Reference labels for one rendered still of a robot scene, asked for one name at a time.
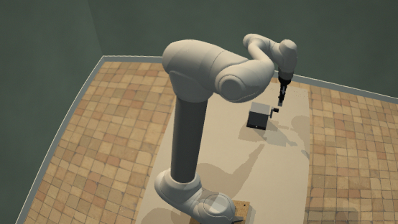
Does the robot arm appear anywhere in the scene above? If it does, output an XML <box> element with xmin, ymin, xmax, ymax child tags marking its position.
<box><xmin>154</xmin><ymin>34</ymin><xmax>297</xmax><ymax>224</ymax></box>

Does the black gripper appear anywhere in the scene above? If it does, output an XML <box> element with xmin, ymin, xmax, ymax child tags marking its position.
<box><xmin>278</xmin><ymin>76</ymin><xmax>291</xmax><ymax>106</ymax></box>

